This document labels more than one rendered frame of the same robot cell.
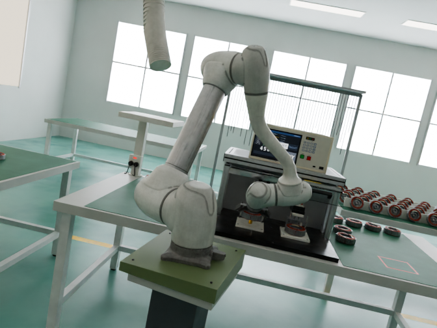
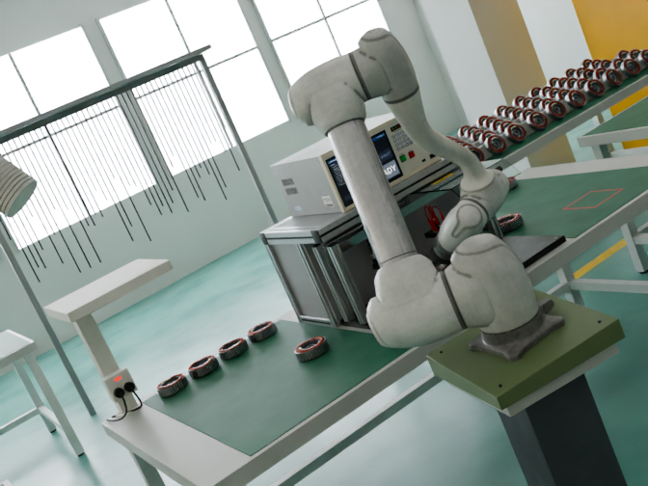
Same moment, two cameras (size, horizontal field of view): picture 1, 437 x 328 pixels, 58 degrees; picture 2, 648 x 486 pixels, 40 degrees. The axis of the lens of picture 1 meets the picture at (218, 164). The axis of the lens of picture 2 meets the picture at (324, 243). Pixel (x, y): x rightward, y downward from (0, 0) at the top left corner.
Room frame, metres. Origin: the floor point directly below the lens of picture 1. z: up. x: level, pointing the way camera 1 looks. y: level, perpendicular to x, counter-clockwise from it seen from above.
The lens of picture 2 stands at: (-0.18, 1.39, 1.65)
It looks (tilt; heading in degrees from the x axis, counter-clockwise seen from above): 12 degrees down; 329
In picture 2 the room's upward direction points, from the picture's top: 24 degrees counter-clockwise
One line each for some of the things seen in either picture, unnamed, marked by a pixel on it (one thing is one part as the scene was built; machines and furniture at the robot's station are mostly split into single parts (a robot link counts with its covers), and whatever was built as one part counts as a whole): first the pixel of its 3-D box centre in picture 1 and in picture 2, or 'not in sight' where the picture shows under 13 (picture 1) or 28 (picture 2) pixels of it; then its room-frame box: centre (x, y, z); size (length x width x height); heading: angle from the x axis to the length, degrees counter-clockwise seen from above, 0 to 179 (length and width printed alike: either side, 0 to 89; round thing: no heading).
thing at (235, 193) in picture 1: (276, 194); (392, 239); (2.29, -0.37, 0.92); 0.66 x 0.01 x 0.30; 85
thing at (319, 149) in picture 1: (288, 144); (353, 162); (2.36, -0.39, 1.22); 0.44 x 0.39 x 0.20; 85
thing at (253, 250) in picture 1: (268, 226); (415, 288); (2.28, -0.37, 0.72); 2.20 x 1.01 x 0.05; 85
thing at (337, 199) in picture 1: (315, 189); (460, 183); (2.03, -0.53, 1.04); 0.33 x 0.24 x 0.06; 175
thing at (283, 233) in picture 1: (294, 234); not in sight; (2.03, -0.47, 0.78); 0.15 x 0.15 x 0.01; 85
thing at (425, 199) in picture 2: (281, 181); (406, 209); (2.14, -0.36, 1.03); 0.62 x 0.01 x 0.03; 85
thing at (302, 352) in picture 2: not in sight; (311, 348); (2.24, 0.13, 0.77); 0.11 x 0.11 x 0.04
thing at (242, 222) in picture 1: (250, 224); not in sight; (2.05, -0.23, 0.78); 0.15 x 0.15 x 0.01; 85
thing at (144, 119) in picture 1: (147, 149); (134, 343); (2.69, 0.50, 0.98); 0.37 x 0.35 x 0.46; 85
